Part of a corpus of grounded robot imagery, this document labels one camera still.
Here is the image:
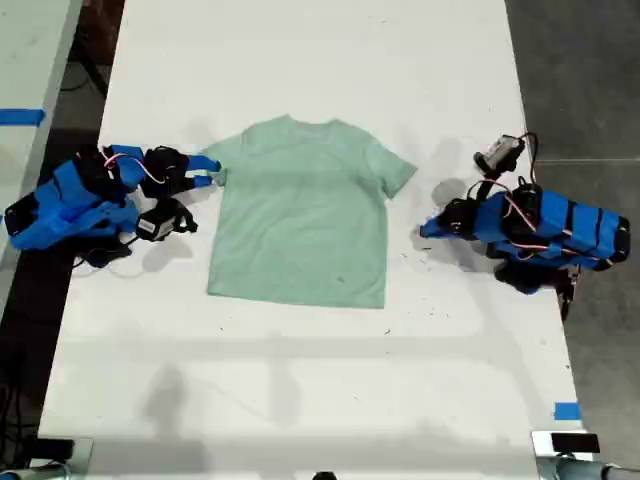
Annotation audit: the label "white mounting plate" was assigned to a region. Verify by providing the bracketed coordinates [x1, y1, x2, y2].
[530, 429, 601, 458]

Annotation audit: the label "small black box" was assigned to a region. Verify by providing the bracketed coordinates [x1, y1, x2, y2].
[35, 438, 76, 460]
[550, 433, 600, 454]

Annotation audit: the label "long blue tape strip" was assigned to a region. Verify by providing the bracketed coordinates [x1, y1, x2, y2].
[0, 107, 47, 127]

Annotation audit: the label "grey black camera box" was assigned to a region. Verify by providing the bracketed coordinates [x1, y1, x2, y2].
[473, 133, 527, 175]

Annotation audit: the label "pale green t-shirt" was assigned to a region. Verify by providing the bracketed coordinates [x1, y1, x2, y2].
[198, 113, 419, 310]

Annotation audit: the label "black camera box white label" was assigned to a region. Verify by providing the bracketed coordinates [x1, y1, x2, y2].
[135, 198, 199, 243]

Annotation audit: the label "black camera cable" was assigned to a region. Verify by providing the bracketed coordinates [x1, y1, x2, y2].
[518, 130, 540, 194]
[73, 233, 139, 274]

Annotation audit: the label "white side table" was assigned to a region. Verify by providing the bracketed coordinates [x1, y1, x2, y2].
[0, 0, 84, 311]

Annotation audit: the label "silver metal plate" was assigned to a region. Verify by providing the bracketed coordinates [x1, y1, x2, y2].
[28, 437, 95, 474]

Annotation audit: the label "grey metal tube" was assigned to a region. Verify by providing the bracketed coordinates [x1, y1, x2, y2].
[0, 462, 71, 480]
[537, 455, 640, 480]

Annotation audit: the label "black floor cables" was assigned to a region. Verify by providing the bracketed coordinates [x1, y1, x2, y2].
[0, 374, 32, 469]

